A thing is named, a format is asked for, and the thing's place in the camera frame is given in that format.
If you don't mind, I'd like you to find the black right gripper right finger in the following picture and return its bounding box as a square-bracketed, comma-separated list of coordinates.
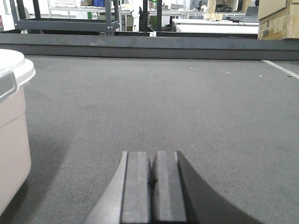
[153, 151, 259, 224]

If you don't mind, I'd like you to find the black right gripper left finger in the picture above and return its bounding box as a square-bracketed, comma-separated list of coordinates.
[84, 151, 151, 224]

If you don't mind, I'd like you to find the white lidded storage bin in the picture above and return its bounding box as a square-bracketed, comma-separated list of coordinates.
[0, 49, 36, 212]

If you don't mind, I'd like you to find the blue crate on far shelf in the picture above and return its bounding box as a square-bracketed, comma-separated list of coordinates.
[92, 0, 105, 7]

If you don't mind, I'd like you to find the white lab table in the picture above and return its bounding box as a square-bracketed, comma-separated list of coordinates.
[172, 19, 259, 35]

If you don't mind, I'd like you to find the cardboard box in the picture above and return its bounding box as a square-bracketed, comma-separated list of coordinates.
[258, 0, 299, 40]

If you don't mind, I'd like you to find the white perforated basket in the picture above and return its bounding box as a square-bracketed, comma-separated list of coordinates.
[50, 0, 81, 7]

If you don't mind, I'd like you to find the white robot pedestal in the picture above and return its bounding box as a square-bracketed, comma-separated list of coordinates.
[129, 0, 140, 32]

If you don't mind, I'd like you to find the dark metal shelf frame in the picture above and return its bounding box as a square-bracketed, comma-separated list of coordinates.
[10, 0, 120, 34]

